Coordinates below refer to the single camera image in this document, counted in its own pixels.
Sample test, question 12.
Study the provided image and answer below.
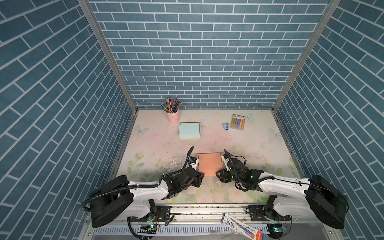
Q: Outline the pink paper box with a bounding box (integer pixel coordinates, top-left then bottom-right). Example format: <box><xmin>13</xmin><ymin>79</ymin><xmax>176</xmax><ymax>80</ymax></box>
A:
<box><xmin>197</xmin><ymin>153</ymin><xmax>224</xmax><ymax>177</ymax></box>

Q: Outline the mint green paper box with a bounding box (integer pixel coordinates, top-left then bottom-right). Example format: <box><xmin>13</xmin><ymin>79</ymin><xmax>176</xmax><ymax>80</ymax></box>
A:
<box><xmin>179</xmin><ymin>122</ymin><xmax>201</xmax><ymax>139</ymax></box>

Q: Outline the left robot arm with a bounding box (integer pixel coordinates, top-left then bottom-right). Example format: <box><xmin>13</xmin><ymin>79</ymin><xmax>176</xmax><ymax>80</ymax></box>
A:
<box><xmin>80</xmin><ymin>147</ymin><xmax>205</xmax><ymax>228</ymax></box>

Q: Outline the white red toothpaste box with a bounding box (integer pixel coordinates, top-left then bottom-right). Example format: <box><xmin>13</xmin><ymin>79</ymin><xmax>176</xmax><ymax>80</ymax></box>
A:
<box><xmin>222</xmin><ymin>214</ymin><xmax>265</xmax><ymax>240</ymax></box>

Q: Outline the left green circuit board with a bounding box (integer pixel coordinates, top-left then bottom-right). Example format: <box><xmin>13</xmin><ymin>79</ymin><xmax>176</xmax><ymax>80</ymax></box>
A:
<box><xmin>138</xmin><ymin>225</ymin><xmax>158</xmax><ymax>235</ymax></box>

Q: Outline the green circuit board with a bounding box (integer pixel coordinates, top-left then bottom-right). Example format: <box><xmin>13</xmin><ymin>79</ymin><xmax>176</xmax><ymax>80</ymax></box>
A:
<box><xmin>138</xmin><ymin>225</ymin><xmax>158</xmax><ymax>235</ymax></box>
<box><xmin>267</xmin><ymin>224</ymin><xmax>284</xmax><ymax>240</ymax></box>

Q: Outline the clear case of markers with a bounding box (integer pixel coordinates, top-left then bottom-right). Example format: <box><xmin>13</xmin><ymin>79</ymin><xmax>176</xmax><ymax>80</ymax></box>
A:
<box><xmin>230</xmin><ymin>114</ymin><xmax>246</xmax><ymax>131</ymax></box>

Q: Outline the right green circuit board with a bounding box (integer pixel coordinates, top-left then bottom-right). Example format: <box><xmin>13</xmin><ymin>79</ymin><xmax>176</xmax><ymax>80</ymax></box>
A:
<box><xmin>267</xmin><ymin>224</ymin><xmax>284</xmax><ymax>240</ymax></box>

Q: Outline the pink pencil cup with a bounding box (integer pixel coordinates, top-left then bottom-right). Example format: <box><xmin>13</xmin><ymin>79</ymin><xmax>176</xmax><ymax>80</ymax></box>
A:
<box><xmin>167</xmin><ymin>111</ymin><xmax>180</xmax><ymax>124</ymax></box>

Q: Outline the bundle of coloured pencils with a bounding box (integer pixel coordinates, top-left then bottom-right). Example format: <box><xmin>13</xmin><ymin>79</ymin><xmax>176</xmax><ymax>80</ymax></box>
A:
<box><xmin>161</xmin><ymin>98</ymin><xmax>182</xmax><ymax>114</ymax></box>

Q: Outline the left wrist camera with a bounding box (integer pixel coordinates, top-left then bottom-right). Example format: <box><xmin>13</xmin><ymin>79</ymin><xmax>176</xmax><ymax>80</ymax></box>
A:
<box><xmin>189</xmin><ymin>157</ymin><xmax>199</xmax><ymax>171</ymax></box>

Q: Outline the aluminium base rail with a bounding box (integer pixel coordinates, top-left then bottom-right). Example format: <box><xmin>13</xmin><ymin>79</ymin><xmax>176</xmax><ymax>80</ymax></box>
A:
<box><xmin>78</xmin><ymin>203</ymin><xmax>343</xmax><ymax>240</ymax></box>

